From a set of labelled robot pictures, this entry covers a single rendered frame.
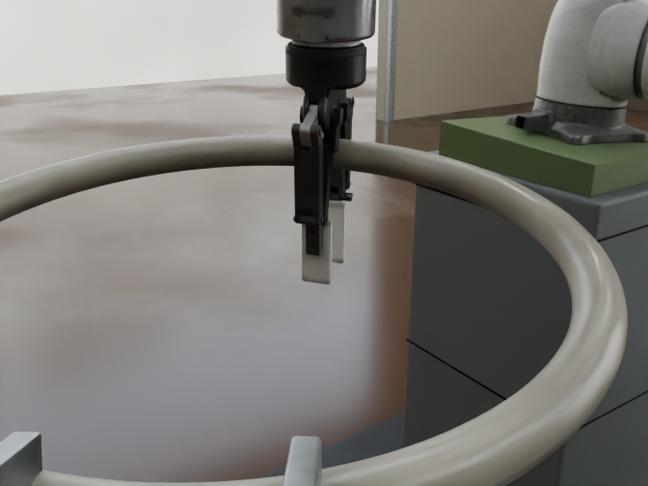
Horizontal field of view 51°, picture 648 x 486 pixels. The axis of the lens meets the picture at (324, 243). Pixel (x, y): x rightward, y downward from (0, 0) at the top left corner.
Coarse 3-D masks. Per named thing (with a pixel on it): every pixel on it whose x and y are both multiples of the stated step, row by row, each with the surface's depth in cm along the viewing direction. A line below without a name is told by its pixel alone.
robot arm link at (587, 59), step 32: (576, 0) 111; (608, 0) 108; (640, 0) 108; (576, 32) 112; (608, 32) 108; (640, 32) 106; (544, 64) 118; (576, 64) 113; (608, 64) 110; (544, 96) 119; (576, 96) 114; (608, 96) 114
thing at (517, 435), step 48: (192, 144) 65; (240, 144) 66; (288, 144) 66; (384, 144) 65; (0, 192) 55; (48, 192) 58; (480, 192) 57; (528, 192) 53; (576, 240) 46; (576, 288) 41; (576, 336) 35; (624, 336) 37; (528, 384) 32; (576, 384) 32; (480, 432) 29; (528, 432) 29; (48, 480) 26; (96, 480) 26; (240, 480) 26; (336, 480) 26; (384, 480) 26; (432, 480) 27; (480, 480) 27
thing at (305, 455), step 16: (16, 432) 27; (32, 432) 27; (0, 448) 25; (16, 448) 25; (32, 448) 26; (304, 448) 25; (320, 448) 26; (0, 464) 24; (16, 464) 25; (32, 464) 26; (288, 464) 24; (304, 464) 24; (320, 464) 25; (0, 480) 24; (16, 480) 25; (32, 480) 26; (288, 480) 23; (304, 480) 23; (320, 480) 25
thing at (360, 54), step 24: (288, 48) 62; (312, 48) 60; (336, 48) 60; (360, 48) 61; (288, 72) 62; (312, 72) 60; (336, 72) 60; (360, 72) 62; (312, 96) 61; (336, 96) 64
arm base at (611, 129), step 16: (544, 112) 118; (560, 112) 116; (576, 112) 115; (592, 112) 115; (608, 112) 115; (624, 112) 117; (528, 128) 117; (544, 128) 118; (560, 128) 116; (576, 128) 115; (592, 128) 115; (608, 128) 116; (624, 128) 118; (576, 144) 112
